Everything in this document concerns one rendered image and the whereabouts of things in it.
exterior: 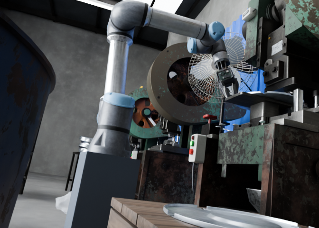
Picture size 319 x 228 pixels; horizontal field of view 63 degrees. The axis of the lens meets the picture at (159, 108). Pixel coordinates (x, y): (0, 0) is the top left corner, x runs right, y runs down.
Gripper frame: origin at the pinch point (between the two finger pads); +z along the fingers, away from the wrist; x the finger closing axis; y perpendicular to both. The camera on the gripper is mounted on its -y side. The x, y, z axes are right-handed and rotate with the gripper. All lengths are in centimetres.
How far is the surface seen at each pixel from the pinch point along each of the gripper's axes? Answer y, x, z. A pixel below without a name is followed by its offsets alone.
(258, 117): 5.3, 8.3, 12.5
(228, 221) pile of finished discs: 73, 1, 47
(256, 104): 4.0, 9.1, 6.4
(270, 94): 12.9, 15.6, 6.8
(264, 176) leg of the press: 29.1, 5.7, 38.0
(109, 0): -290, -240, -446
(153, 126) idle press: -248, -156, -91
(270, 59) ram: -3.3, 21.4, -15.5
